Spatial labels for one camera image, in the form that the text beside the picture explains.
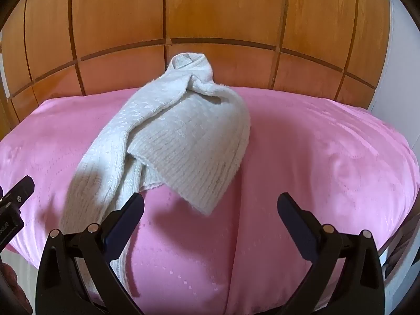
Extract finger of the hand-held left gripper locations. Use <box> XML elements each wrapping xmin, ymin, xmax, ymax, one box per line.
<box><xmin>0</xmin><ymin>176</ymin><xmax>35</xmax><ymax>210</ymax></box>

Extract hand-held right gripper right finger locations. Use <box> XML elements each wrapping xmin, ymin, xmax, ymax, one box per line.
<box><xmin>277</xmin><ymin>193</ymin><xmax>385</xmax><ymax>315</ymax></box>

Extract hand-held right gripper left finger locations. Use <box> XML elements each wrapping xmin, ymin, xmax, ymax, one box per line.
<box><xmin>34</xmin><ymin>192</ymin><xmax>145</xmax><ymax>315</ymax></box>

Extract white knit sweater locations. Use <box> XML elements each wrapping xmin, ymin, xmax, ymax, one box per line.
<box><xmin>61</xmin><ymin>52</ymin><xmax>251</xmax><ymax>297</ymax></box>

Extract person's left hand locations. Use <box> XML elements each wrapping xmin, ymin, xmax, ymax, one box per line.
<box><xmin>0</xmin><ymin>262</ymin><xmax>33</xmax><ymax>315</ymax></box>

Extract pink bedspread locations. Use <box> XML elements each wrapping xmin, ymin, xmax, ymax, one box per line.
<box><xmin>0</xmin><ymin>87</ymin><xmax>420</xmax><ymax>315</ymax></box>

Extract wooden bed frame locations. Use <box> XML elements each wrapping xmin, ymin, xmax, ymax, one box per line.
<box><xmin>377</xmin><ymin>210</ymin><xmax>420</xmax><ymax>286</ymax></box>

